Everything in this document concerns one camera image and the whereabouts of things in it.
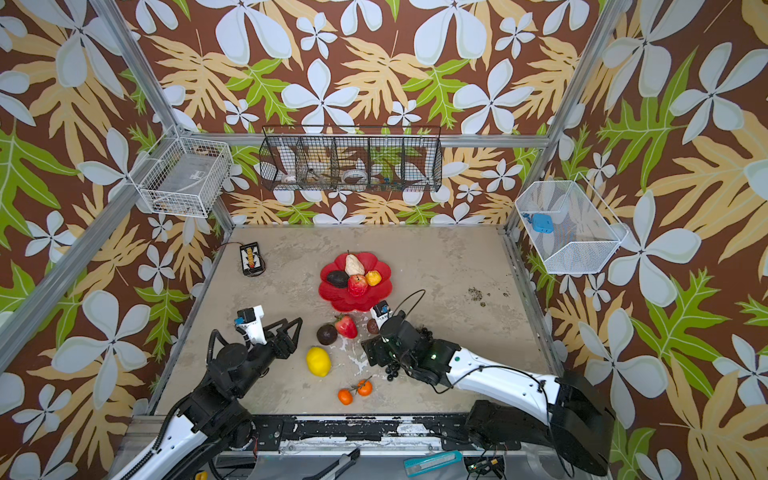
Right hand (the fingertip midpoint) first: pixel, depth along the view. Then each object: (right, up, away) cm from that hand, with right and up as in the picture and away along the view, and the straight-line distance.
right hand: (370, 339), depth 79 cm
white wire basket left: (-55, +46, +7) cm, 72 cm away
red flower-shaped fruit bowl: (-11, +8, +22) cm, 25 cm away
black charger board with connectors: (-45, +21, +29) cm, 58 cm away
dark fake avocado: (-12, +15, +20) cm, 28 cm away
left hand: (-20, +6, -3) cm, 21 cm away
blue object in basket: (+50, +32, +7) cm, 60 cm away
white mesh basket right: (+57, +29, +3) cm, 64 cm away
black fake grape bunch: (+6, -11, +5) cm, 13 cm away
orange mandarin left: (-7, -15, -1) cm, 16 cm away
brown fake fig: (0, +1, +10) cm, 11 cm away
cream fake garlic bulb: (-7, +19, +22) cm, 30 cm away
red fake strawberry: (-8, +1, +10) cm, 12 cm away
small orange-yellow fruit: (0, +15, +20) cm, 25 cm away
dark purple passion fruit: (-13, -1, +7) cm, 15 cm away
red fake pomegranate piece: (-5, +13, +17) cm, 22 cm away
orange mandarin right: (-1, -14, +1) cm, 14 cm away
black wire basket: (-5, +55, +20) cm, 59 cm away
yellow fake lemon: (-15, -7, +3) cm, 17 cm away
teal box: (+12, -27, -9) cm, 31 cm away
